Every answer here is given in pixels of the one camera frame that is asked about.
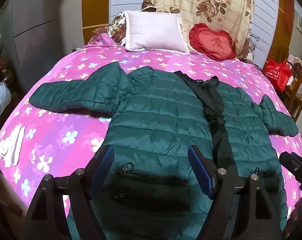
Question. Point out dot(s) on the brown floral cloth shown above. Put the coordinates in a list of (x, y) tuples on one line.
[(117, 28)]

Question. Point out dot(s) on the grey refrigerator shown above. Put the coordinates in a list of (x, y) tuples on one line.
[(33, 27)]

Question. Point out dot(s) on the pink floral blanket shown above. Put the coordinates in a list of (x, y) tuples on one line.
[(66, 135)]

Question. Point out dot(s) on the red shopping bag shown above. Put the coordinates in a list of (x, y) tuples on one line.
[(277, 73)]

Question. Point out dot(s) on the wooden shelf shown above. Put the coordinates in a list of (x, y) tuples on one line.
[(297, 90)]

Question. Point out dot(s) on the orange wooden door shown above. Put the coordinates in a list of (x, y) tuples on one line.
[(96, 7)]

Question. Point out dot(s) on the green puffer jacket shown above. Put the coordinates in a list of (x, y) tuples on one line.
[(156, 120)]

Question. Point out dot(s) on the white plastic bag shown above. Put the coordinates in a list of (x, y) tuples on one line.
[(0, 97)]

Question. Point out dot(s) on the red heart pillow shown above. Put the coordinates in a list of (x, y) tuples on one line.
[(212, 42)]

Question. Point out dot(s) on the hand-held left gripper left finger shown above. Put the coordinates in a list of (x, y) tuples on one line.
[(104, 163)]

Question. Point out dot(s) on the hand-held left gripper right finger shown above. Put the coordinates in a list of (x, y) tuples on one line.
[(201, 172)]

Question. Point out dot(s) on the white cloth piece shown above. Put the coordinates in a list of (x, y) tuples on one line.
[(12, 146)]

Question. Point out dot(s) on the cream floral quilt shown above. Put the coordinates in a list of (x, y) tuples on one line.
[(206, 2)]

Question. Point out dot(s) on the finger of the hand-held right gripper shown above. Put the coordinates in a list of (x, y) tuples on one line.
[(290, 161)]

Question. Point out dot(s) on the white pillow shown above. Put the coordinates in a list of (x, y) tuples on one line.
[(153, 31)]

